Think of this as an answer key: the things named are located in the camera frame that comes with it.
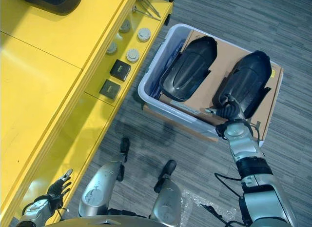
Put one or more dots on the round grey knob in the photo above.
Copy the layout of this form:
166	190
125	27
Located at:
132	56
143	34

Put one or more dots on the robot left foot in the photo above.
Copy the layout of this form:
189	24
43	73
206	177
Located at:
125	146

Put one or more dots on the thin metal rod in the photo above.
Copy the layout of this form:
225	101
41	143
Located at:
146	14
151	6

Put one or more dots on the small black square box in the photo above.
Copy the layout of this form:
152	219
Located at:
110	89
120	70

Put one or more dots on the clear bubble wrap sheet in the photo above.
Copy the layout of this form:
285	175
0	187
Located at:
207	205

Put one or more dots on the black sole-shaped part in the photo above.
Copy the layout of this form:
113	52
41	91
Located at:
187	68
251	80
52	1

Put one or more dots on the robot silver torso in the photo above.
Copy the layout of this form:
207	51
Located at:
92	221

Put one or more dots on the yellow metal shelf unit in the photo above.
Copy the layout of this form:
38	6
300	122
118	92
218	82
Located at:
41	73

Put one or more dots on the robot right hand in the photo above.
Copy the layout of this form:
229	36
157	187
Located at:
229	108

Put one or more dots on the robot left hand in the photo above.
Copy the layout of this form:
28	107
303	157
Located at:
58	185

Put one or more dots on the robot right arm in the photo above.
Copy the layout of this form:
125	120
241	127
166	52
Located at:
253	168

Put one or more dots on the translucent white plastic box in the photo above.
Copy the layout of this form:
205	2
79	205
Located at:
151	95

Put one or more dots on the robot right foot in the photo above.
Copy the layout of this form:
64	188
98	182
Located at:
168	167

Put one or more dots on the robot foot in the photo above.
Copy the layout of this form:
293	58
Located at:
168	167
125	146

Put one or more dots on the robot right leg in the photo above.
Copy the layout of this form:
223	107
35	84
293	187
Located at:
167	202

